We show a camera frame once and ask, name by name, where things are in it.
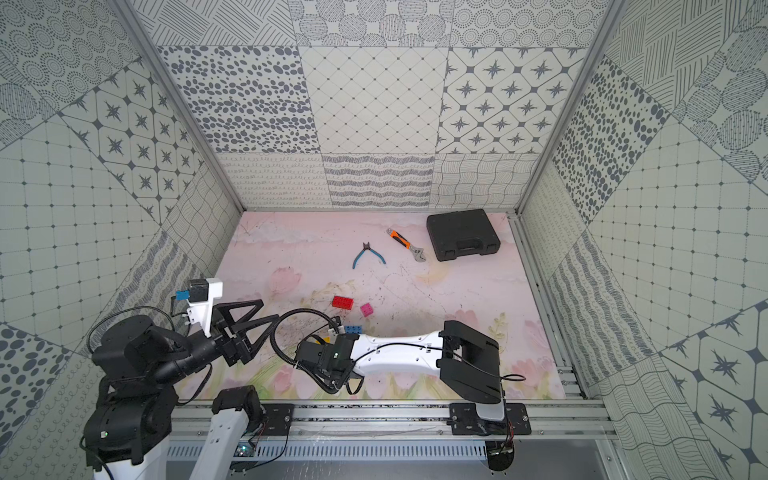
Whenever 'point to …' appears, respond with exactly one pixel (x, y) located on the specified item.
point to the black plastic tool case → (462, 233)
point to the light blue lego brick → (353, 329)
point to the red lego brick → (343, 302)
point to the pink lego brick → (366, 309)
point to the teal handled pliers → (366, 247)
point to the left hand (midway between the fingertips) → (271, 315)
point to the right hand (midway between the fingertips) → (344, 368)
